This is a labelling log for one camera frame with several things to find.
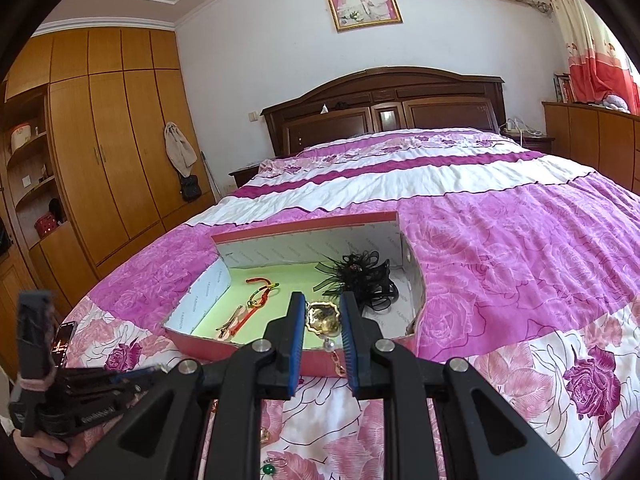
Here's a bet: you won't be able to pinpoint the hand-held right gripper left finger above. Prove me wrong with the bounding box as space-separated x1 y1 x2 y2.
67 292 307 480

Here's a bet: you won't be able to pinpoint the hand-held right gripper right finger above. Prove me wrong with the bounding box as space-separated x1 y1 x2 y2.
340 292 581 480

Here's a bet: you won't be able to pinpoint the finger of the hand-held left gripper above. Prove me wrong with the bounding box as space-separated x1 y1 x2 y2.
59 366 171 387
64 381 151 400

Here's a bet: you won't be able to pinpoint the pink cardboard box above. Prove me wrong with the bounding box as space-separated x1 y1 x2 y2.
161 211 427 378

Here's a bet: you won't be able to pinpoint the long-tailed rainbow cord bracelet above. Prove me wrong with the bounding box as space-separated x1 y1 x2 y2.
231 276 282 341

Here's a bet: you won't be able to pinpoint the gold hair clip pink flowers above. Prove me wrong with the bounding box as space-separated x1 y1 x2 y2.
216 307 252 339

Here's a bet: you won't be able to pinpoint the black mesh hair accessory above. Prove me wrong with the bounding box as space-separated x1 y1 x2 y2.
312 252 401 312

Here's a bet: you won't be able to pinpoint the person's left hand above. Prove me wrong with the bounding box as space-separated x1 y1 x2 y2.
12 429 88 478

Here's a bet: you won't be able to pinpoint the black smartphone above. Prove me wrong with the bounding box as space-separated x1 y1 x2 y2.
50 321 79 369

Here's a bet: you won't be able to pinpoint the light green paper sheet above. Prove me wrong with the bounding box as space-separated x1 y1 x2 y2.
192 260 347 351

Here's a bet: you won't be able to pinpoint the red patterned box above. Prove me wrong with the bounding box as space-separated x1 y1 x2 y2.
34 212 57 239

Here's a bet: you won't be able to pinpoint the wooden open shelf unit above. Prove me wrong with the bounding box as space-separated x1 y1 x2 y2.
0 92 76 311

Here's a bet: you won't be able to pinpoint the bed with pink floral cover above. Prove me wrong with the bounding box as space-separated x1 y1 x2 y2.
60 127 640 480

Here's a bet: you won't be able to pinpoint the dark wooden nightstand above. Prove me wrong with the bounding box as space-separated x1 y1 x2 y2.
500 132 556 154
229 161 261 194

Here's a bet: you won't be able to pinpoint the black handbag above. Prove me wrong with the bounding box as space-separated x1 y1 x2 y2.
179 175 203 205

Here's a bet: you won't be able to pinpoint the thin white pole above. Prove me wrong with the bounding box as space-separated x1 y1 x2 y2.
200 151 221 202

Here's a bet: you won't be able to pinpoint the round white box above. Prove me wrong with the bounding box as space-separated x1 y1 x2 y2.
10 124 35 152

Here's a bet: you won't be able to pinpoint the wooden wardrobe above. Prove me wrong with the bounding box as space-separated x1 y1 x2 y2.
4 27 217 291

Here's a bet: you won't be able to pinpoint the beige cloth bag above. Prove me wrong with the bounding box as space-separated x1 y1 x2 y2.
164 121 199 179

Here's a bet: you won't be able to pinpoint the dark wooden headboard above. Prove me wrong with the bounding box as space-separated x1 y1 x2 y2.
261 66 507 159

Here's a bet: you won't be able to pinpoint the white telephone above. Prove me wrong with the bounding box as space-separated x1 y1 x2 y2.
500 117 544 137

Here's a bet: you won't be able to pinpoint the low wooden cabinet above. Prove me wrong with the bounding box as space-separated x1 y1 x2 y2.
542 101 640 194

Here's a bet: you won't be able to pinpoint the upright books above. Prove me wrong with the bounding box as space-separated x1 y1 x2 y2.
552 74 576 105

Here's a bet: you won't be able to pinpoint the white and red curtain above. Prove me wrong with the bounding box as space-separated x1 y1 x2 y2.
542 0 637 107

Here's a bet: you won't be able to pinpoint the green stone ring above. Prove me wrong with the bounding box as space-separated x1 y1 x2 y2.
259 456 289 479

